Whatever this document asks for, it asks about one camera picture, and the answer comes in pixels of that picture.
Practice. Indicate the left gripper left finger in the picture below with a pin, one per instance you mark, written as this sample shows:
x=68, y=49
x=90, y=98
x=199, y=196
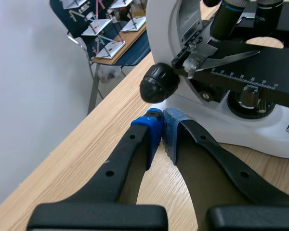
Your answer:
x=125, y=166

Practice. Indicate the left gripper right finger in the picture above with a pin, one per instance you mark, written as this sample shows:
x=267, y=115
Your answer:
x=207, y=156

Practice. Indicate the white and black microscope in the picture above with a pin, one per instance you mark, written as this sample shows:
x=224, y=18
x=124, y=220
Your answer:
x=221, y=62

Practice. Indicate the dark blue chair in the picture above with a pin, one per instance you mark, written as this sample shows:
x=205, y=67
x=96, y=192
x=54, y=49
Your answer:
x=91, y=31

